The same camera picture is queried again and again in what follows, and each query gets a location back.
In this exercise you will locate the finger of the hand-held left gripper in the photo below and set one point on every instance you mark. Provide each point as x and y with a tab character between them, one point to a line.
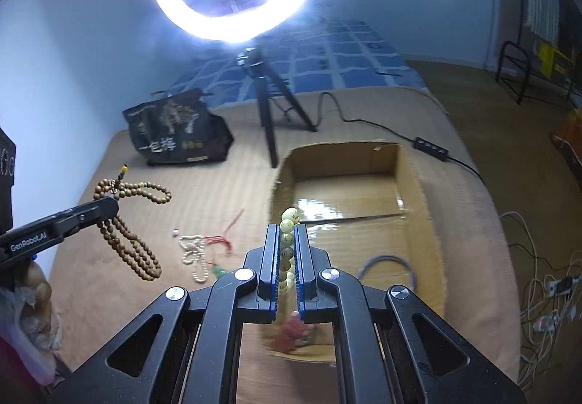
68	224

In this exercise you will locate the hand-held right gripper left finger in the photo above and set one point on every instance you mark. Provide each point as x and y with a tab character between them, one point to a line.
272	276

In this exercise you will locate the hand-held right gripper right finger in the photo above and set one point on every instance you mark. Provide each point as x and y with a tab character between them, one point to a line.
300	276

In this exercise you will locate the cardboard box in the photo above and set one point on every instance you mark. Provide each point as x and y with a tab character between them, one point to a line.
345	204

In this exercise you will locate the person's left hand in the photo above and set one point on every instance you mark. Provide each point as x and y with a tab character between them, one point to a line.
40	295

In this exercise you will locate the red tassel ornament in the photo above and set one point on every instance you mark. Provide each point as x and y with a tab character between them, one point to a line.
295	333

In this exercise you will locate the grey bangle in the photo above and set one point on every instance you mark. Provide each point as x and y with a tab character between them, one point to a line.
386	255

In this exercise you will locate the black tripod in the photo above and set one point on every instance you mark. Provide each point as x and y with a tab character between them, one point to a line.
268	131

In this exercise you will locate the black printed bag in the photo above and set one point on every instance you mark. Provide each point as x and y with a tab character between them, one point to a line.
182	131

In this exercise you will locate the blue patterned blanket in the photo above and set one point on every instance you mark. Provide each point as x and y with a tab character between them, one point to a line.
345	63

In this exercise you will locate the white power strip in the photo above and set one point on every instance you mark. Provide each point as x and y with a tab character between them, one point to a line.
545	322
560	285

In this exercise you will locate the black metal rack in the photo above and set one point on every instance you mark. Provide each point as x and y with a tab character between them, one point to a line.
509	67

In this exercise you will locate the orange box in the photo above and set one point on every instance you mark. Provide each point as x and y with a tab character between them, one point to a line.
570	135

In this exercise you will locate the yellow packet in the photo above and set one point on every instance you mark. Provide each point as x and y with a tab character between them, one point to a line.
551	58

